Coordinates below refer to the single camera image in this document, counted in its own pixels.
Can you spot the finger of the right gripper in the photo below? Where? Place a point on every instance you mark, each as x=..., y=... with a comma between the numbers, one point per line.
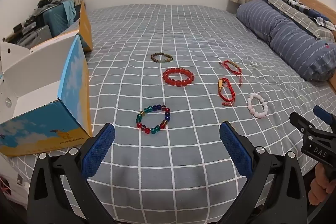
x=300, y=123
x=322, y=114

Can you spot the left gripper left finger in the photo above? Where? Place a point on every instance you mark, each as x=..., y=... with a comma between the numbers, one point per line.
x=48, y=202

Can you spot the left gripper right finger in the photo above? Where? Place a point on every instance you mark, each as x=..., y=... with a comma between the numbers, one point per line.
x=274, y=191

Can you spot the white pearl cluster charm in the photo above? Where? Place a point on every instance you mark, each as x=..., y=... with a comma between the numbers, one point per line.
x=254, y=64

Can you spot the red cord bracelet gold tube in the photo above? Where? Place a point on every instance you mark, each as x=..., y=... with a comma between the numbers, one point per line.
x=226, y=92

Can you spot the red cord bracelet small beads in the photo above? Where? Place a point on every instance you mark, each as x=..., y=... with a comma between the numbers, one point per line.
x=233, y=68

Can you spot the person's right hand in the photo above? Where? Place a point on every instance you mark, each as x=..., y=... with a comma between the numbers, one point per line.
x=320, y=187

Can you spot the blue striped bolster pillow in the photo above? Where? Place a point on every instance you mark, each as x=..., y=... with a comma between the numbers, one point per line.
x=313, y=59

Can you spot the open white cardboard box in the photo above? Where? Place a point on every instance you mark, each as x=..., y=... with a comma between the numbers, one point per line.
x=45, y=93

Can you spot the grey checked pillow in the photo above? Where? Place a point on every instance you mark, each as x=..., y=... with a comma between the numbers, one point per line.
x=303, y=21

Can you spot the patterned blue white pillow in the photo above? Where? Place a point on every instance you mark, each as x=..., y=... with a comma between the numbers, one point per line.
x=319, y=18

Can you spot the grey checked bed sheet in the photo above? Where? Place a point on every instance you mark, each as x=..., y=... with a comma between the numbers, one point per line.
x=153, y=75

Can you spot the grey suitcase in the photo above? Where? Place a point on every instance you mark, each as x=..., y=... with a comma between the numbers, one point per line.
x=35, y=37

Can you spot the teal suitcase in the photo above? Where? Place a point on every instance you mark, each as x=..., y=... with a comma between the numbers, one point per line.
x=55, y=18

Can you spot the teal cloth on suitcase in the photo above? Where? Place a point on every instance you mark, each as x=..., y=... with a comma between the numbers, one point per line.
x=69, y=8

